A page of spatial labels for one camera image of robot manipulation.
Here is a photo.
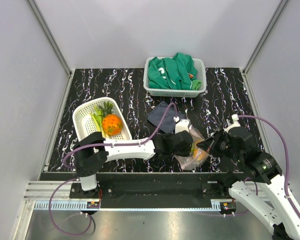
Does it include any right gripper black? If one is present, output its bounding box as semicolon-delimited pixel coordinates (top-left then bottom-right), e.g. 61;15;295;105
196;127;243;162

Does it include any fake orange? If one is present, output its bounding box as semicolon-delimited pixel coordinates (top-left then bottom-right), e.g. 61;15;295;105
191;140;209;163

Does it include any clear zip top bag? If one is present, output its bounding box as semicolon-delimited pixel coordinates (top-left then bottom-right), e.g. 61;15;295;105
174;125;209;171

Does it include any fake pineapple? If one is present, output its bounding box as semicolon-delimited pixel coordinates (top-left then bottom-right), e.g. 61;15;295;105
97;101;123;137

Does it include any fake green onion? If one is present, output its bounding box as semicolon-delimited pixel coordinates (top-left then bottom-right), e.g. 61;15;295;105
90;105;106;138

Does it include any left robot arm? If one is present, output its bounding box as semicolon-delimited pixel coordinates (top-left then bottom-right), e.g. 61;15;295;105
72;130;193;198

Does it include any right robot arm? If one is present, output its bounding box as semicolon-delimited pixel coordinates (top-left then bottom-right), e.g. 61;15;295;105
197;126;300;240

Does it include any dark blue cloth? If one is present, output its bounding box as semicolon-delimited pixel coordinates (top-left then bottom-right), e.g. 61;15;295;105
146;101;185;134

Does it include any green clothing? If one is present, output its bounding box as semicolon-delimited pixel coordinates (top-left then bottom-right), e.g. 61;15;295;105
147;52;202;91

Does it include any grey plastic basket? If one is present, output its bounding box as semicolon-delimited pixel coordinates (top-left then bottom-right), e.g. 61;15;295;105
143;53;207;98

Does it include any white perforated basket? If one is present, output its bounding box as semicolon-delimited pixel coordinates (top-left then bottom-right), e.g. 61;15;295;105
72;97;132;141

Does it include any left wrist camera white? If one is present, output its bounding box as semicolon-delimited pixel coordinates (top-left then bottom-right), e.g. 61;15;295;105
173;116;191;134

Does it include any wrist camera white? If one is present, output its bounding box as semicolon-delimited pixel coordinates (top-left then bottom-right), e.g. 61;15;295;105
173;116;191;134
224;114;241;133

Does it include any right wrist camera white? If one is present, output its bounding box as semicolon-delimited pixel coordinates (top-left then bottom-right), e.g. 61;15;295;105
224;114;241;133

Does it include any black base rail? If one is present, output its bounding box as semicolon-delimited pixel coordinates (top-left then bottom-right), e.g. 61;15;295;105
34;172;243;214

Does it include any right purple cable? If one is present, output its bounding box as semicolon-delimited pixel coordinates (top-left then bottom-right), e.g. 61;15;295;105
237;114;300;231

